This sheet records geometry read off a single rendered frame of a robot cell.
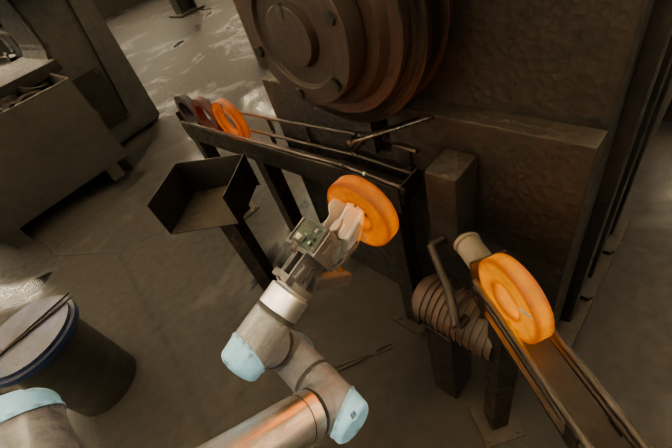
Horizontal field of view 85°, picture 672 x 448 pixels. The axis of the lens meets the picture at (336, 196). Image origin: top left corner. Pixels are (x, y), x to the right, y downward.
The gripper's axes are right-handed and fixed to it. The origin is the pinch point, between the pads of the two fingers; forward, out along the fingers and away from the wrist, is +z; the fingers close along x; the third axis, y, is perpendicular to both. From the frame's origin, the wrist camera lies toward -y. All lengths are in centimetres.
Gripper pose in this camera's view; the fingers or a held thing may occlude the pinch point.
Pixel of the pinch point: (359, 204)
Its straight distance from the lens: 71.0
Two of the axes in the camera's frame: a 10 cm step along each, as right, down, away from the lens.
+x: -7.2, -3.2, 6.2
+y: -4.0, -5.3, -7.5
